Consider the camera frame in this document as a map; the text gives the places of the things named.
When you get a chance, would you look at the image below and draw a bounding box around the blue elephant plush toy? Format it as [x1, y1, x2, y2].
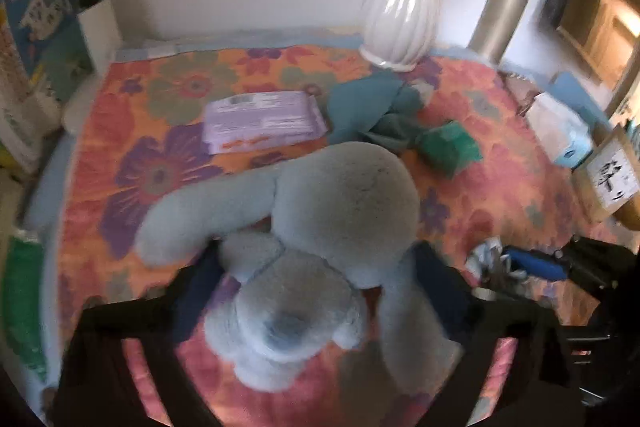
[134, 142, 462, 394]

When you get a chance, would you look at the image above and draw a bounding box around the green bean bag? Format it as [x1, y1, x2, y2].
[416, 120, 483, 178]

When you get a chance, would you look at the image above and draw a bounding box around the grey brown bear plush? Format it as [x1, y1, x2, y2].
[465, 237, 532, 298]

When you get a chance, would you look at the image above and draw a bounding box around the green packet at table edge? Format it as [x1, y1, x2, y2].
[1, 229, 48, 384]

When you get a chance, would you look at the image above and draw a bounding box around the brown calligraphy paper box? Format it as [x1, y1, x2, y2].
[572, 124, 639, 232]

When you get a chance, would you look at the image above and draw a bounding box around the light blue tissue pack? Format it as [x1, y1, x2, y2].
[525, 92, 593, 169]

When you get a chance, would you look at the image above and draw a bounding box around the purple wet wipes pack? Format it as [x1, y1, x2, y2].
[202, 91, 328, 155]

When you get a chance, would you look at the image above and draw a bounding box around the blue foam board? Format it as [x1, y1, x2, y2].
[547, 72, 613, 131]

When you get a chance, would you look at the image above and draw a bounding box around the teal folded cloth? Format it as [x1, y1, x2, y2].
[326, 72, 435, 154]

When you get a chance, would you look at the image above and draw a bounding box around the gold steel thermos tumbler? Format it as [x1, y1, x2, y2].
[468, 0, 528, 65]

